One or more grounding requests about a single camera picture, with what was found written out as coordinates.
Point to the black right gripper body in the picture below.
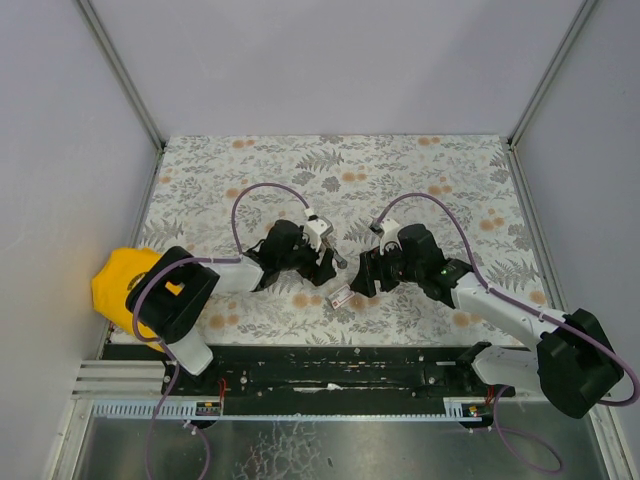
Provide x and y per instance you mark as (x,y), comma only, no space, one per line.
(375,270)

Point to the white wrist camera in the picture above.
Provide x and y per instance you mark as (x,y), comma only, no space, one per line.
(316,229)
(387,232)

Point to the white cable duct strip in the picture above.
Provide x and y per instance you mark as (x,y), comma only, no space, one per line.
(304,409)

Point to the aluminium frame post left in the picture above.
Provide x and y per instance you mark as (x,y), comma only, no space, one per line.
(105,44)

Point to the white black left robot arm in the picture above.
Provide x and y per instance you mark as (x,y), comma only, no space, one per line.
(167,302)

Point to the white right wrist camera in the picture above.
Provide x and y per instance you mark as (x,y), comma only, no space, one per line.
(387,232)

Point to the yellow cloth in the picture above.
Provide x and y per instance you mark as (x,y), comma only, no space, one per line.
(110,288)

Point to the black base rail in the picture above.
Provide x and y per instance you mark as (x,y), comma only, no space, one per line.
(343,372)

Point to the aluminium frame rail right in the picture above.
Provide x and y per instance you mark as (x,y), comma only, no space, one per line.
(540,245)

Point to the red white staple box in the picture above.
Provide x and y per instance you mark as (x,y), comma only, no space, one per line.
(340,297)

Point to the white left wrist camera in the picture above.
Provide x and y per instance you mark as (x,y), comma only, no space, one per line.
(316,229)

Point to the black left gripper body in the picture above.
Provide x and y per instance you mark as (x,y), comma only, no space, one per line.
(316,261)

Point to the aluminium frame rail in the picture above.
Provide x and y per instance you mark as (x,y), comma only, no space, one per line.
(540,245)
(119,379)

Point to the aluminium frame rail left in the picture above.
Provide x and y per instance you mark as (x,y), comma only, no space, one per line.
(119,379)

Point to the floral table mat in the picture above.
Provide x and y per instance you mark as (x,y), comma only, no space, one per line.
(214,195)

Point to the aluminium frame post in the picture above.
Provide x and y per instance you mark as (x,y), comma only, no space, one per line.
(560,55)
(105,44)

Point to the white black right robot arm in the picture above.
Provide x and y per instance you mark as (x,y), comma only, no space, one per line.
(567,357)

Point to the aluminium frame post right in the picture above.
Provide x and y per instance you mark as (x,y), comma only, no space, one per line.
(560,55)

